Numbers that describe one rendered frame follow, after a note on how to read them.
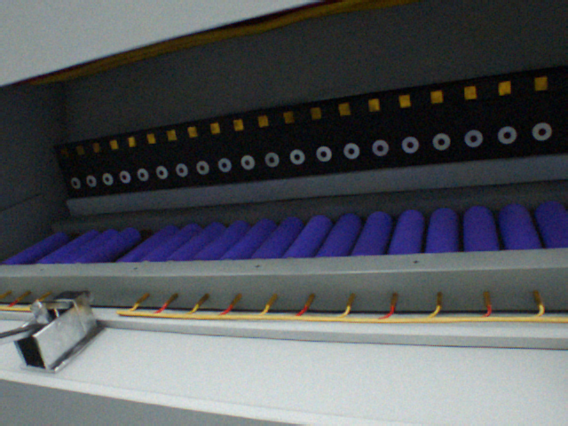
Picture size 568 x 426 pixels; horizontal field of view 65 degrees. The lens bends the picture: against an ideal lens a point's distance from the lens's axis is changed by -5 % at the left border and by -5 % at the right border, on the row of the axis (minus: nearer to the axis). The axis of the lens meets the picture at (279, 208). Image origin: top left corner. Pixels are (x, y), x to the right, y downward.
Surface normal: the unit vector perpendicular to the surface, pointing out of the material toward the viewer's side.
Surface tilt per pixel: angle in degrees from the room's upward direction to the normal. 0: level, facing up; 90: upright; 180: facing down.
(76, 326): 90
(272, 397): 20
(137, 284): 110
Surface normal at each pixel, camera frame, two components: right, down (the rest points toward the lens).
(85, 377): -0.19, -0.93
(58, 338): 0.92, -0.06
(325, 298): -0.33, 0.35
